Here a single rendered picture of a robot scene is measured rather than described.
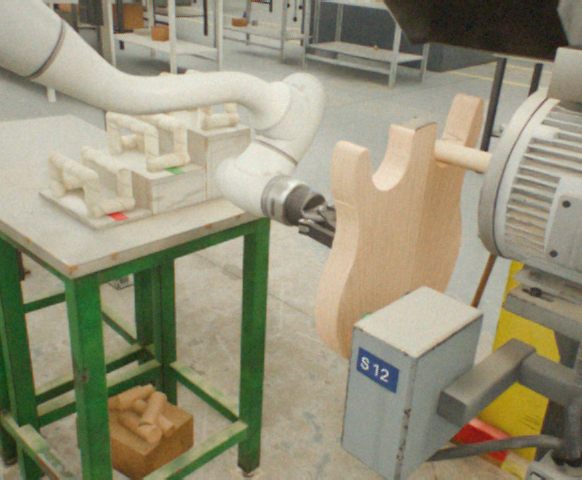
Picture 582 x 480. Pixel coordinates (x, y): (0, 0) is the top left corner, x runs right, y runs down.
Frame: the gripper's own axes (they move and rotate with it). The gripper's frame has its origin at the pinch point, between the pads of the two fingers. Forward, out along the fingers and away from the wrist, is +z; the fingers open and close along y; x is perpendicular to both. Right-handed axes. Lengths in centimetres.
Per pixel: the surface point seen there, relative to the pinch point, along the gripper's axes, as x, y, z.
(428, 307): 3.4, 16.3, 19.0
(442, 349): 2.2, 21.3, 24.5
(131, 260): -20, 16, -56
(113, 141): -5, -1, -87
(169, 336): -79, -20, -96
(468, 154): 16.2, -7.3, 8.4
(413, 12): 33.5, -18.6, -12.6
